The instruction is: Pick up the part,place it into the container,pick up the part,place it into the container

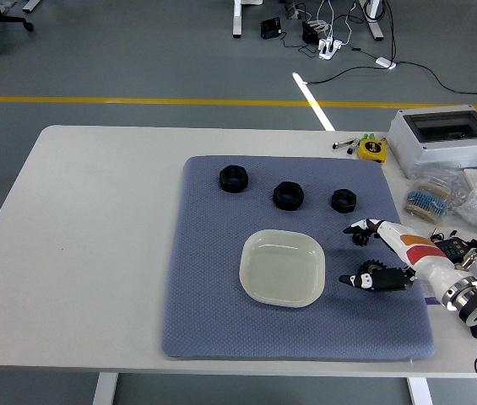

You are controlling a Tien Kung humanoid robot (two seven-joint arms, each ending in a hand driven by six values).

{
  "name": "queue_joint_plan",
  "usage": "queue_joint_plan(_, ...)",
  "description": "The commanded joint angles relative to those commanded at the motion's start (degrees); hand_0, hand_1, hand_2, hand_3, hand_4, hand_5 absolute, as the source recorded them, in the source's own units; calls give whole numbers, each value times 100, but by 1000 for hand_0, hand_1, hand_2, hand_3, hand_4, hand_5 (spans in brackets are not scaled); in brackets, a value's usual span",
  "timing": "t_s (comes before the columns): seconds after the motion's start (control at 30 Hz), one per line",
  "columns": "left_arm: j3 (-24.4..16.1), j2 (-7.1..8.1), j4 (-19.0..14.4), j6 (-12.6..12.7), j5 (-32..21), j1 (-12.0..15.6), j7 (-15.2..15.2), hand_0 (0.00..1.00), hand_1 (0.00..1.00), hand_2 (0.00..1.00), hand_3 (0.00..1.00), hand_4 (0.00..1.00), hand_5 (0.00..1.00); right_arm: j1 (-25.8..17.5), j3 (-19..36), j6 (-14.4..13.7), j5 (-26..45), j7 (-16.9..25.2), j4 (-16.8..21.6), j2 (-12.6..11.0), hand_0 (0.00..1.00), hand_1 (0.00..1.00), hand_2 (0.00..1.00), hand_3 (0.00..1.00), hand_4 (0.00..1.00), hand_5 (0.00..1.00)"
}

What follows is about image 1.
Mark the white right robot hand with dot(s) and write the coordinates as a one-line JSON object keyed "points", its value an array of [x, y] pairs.
{"points": [[428, 263]]}

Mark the black gear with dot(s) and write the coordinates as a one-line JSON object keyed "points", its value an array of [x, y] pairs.
{"points": [[374, 267]]}

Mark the large black hex nut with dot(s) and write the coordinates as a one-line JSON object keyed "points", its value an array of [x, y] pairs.
{"points": [[280, 201], [225, 183]]}

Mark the small black hex nut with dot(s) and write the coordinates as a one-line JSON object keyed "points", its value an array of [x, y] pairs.
{"points": [[337, 206]]}

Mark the black box device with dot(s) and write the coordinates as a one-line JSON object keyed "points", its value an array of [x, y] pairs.
{"points": [[270, 28]]}

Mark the purple-edged label sheet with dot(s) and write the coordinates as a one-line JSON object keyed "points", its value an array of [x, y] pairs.
{"points": [[432, 295]]}

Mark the bag of blue resistors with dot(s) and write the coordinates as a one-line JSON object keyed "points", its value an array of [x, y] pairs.
{"points": [[426, 202]]}

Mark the yellow tape measure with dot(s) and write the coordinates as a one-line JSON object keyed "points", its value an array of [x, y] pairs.
{"points": [[372, 149]]}

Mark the white table leg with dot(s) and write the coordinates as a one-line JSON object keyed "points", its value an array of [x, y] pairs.
{"points": [[419, 392], [105, 390]]}

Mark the white square dish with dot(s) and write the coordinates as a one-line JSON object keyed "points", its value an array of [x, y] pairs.
{"points": [[282, 270]]}

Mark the white floor adapter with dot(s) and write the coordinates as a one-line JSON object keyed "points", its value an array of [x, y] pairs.
{"points": [[385, 62]]}

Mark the blue-grey quilted mat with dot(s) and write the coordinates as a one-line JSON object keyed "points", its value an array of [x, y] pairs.
{"points": [[204, 270]]}

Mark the white power strip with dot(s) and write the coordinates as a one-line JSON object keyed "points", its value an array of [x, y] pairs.
{"points": [[330, 47]]}

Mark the white desk leg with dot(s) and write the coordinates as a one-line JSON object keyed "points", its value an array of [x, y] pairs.
{"points": [[374, 25], [238, 19]]}

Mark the black power adapter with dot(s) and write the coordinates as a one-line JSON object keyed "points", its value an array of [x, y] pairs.
{"points": [[310, 33]]}

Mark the grey electrical enclosure box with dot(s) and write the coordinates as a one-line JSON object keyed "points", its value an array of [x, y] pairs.
{"points": [[440, 152]]}

